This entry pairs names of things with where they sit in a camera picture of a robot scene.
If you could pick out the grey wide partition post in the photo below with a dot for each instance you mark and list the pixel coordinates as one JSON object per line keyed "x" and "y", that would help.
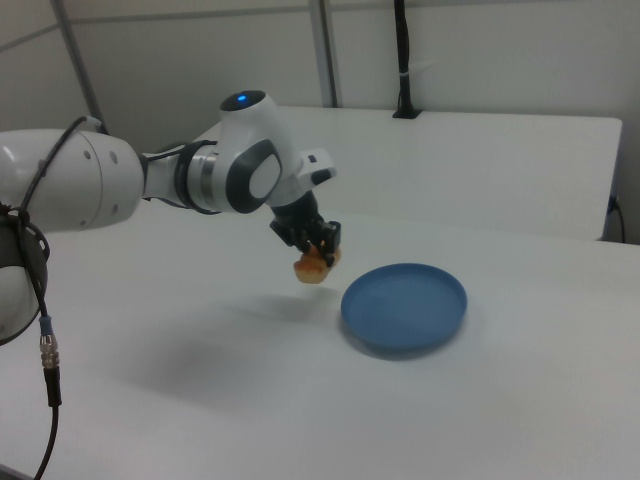
{"x": 327, "y": 50}

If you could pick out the white zip tie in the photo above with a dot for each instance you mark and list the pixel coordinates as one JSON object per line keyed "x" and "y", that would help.
{"x": 417, "y": 69}

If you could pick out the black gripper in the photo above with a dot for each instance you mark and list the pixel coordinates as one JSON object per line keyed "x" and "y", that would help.
{"x": 296, "y": 216}

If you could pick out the grey slim partition post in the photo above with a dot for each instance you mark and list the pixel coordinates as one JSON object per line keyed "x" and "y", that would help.
{"x": 77, "y": 60}

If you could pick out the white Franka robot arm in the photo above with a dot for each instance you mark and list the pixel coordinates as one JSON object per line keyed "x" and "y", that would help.
{"x": 100, "y": 185}

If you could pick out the orange toy bread loaf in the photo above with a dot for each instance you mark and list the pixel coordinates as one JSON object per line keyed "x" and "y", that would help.
{"x": 312, "y": 269}

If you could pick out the blue round plate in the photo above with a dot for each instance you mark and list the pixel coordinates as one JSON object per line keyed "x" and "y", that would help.
{"x": 405, "y": 310}

